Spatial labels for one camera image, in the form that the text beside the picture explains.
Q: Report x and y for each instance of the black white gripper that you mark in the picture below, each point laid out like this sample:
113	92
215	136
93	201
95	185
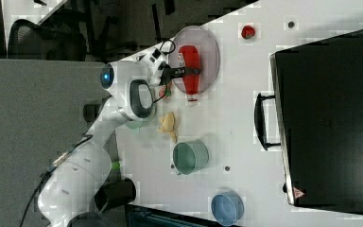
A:
156	62

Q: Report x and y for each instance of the red ketchup bottle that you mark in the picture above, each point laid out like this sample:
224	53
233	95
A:
188	56

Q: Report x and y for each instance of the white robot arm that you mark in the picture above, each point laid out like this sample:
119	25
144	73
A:
73	180

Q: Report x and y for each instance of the purple oval plate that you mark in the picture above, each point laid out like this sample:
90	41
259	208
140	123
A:
206	45

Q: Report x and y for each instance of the red round fruit toy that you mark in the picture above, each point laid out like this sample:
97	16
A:
165	91

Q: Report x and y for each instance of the yellow banana bunch toy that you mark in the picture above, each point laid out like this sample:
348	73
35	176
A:
167	125

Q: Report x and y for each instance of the green perforated colander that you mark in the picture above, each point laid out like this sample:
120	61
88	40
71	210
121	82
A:
134	125

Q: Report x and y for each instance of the red strawberry toy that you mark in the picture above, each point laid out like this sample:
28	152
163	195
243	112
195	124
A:
248	32

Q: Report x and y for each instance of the green mug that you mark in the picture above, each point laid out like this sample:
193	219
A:
190	157

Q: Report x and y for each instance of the green oval object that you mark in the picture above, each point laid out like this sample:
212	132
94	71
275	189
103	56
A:
116	165

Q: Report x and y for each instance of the black office chair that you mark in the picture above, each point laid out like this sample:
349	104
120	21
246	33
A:
56	39

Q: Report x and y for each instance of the black round cup lower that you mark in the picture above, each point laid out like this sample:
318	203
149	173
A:
112	195

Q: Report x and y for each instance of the blue cup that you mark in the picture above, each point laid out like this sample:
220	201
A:
227	208

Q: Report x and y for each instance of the silver toaster oven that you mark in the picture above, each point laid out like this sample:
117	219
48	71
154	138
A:
318	93

